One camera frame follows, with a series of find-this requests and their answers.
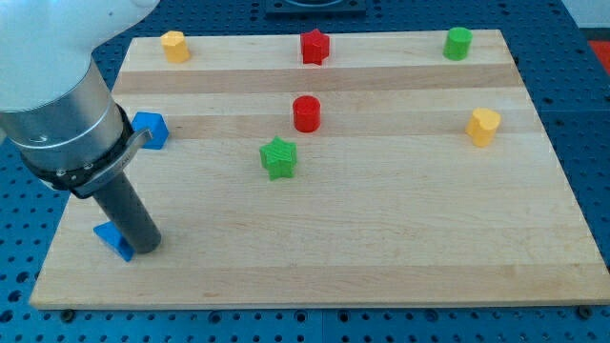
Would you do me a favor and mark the blue triangular block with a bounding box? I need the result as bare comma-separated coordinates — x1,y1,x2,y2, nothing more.
93,221,134,262

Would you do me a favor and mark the yellow hexagon block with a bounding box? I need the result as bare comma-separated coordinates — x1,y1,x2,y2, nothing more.
160,30,191,63

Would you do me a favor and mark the blue cube block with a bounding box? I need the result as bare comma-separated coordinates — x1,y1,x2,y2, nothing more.
132,111,170,150

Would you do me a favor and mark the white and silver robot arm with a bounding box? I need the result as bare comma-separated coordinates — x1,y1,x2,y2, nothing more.
1,0,159,198

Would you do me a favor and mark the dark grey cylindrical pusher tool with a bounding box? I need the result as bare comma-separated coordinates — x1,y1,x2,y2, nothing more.
93,172,161,254

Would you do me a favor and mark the green star block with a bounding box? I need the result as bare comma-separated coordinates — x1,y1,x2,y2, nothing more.
259,136,297,181

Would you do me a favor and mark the red cylinder block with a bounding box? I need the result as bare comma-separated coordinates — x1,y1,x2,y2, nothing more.
293,95,321,132

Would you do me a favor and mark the red star block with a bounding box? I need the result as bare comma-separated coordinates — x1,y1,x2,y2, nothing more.
300,29,330,66

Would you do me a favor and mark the green cylinder block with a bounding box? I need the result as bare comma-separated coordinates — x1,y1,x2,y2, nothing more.
443,27,473,61

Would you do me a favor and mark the yellow heart block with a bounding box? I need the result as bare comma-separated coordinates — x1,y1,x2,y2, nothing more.
465,108,501,148

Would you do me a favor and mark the wooden board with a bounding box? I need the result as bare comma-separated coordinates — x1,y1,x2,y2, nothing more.
30,30,609,310

